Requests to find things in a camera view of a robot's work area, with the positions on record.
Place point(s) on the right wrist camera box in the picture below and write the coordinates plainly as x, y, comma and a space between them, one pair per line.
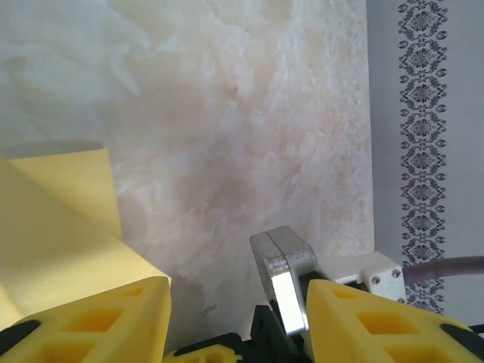
283, 264

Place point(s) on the yellow cloth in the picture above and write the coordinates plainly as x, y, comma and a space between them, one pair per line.
56, 227

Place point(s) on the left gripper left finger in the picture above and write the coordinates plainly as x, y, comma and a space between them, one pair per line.
94, 329

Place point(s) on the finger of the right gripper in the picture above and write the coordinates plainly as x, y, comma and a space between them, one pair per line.
204, 357

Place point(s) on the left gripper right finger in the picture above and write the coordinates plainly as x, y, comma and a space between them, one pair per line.
378, 329

